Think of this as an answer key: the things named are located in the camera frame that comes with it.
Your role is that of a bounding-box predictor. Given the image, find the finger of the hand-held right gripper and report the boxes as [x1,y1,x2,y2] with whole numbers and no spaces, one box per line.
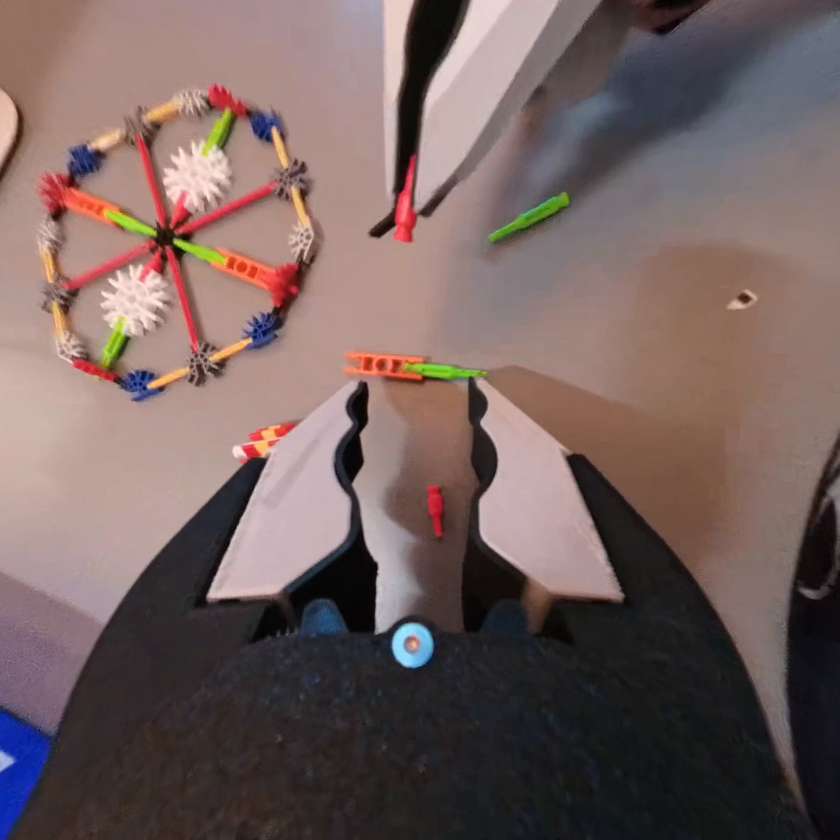
[419,0,601,219]
[369,0,470,238]

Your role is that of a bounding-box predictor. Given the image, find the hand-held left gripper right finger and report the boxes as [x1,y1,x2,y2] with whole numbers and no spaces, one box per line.
[467,377,626,603]

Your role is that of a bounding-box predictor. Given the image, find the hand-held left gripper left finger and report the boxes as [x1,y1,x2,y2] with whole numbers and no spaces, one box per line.
[206,381,368,601]

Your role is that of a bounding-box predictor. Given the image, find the red yellow toy block assembly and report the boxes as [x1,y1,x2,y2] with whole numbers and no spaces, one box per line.
[231,421,298,462]

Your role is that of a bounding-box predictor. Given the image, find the orange connector with green rod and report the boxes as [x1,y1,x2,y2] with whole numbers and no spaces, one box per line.
[343,350,488,383]

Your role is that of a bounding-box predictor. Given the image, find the blue plastic bin with tag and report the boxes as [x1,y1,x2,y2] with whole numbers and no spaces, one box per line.
[0,707,53,837]

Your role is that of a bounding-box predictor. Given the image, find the short green toy rod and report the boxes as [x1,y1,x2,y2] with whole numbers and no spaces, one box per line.
[487,192,572,244]

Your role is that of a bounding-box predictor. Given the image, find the colourful toy wheel construction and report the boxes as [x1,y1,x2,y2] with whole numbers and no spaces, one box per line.
[36,84,322,403]

